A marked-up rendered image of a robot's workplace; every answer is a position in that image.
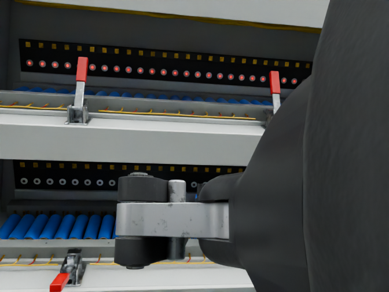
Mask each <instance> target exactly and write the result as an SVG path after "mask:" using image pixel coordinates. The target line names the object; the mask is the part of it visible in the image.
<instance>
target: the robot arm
mask: <svg viewBox="0 0 389 292"><path fill-rule="evenodd" d="M118 202H120V203H118V204H117V211H116V232H115V235H117V236H118V237H116V238H115V253H114V263H116V264H120V266H123V267H126V269H143V268H144V267H145V266H149V265H150V264H153V263H156V262H160V261H164V260H170V261H181V260H184V259H185V246H186V244H187V242H188V238H197V239H198V240H199V246H200V248H201V250H202V252H203V254H204V255H205V256H206V257H207V258H208V259H209V260H210V261H212V262H214V263H216V264H219V265H224V266H228V267H234V268H240V269H245V270H246V271H247V274H248V276H249V278H250V279H251V282H252V284H253V285H254V288H255V290H256V292H389V0H330V1H329V5H328V9H327V12H326V16H325V20H324V23H323V26H322V30H321V34H320V38H319V41H318V45H317V49H316V51H315V55H314V60H313V67H312V72H311V75H310V76H309V77H308V78H306V79H305V80H304V81H303V82H302V83H301V84H300V85H299V86H298V87H297V88H296V89H295V90H294V91H293V92H292V93H291V94H290V95H289V96H288V97H287V98H286V99H285V101H284V102H283V103H282V104H281V105H280V107H279V109H278V110H277V111H276V113H275V114H274V116H273V117H272V119H271V121H270V122H269V124H268V126H267V128H266V129H265V131H264V133H263V134H262V136H261V138H260V140H259V142H258V145H257V146H256V148H255V151H254V153H253V155H252V157H251V159H250V161H249V163H248V165H247V168H246V170H245V171H244V172H241V173H234V174H225V175H220V176H218V177H215V178H213V179H212V180H210V181H209V182H207V183H206V184H197V198H196V199H195V202H190V203H189V196H188V194H187V193H186V182H185V181H184V180H170V181H168V180H162V179H160V178H156V177H153V176H151V175H148V174H147V173H143V172H133V173H131V174H128V176H124V177H119V179H118Z"/></svg>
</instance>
